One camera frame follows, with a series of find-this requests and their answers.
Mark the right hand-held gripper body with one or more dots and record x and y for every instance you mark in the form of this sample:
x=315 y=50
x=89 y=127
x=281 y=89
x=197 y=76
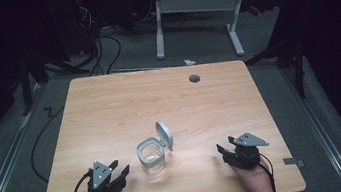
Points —
x=246 y=156

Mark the clear jar with grey flip lid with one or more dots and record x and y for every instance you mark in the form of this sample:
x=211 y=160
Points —
x=153 y=154

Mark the grey tape strip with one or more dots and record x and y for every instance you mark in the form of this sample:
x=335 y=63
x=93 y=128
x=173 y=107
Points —
x=292 y=161

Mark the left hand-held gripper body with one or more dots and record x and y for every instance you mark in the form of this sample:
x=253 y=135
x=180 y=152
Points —
x=101 y=176

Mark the black round table grommet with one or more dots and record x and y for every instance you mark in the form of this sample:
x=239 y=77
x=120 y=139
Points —
x=194 y=78

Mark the white paper scrap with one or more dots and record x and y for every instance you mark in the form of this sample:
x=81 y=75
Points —
x=189 y=62

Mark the person's right hand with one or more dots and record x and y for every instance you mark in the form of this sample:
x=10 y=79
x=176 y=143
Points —
x=256 y=183

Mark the white-framed wooden desk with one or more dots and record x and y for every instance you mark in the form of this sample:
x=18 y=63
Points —
x=199 y=2

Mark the small red object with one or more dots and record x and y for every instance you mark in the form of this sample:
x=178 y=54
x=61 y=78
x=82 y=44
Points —
x=254 y=10

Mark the black metal stand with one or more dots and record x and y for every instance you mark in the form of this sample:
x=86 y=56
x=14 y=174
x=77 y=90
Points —
x=296 y=58
x=26 y=86

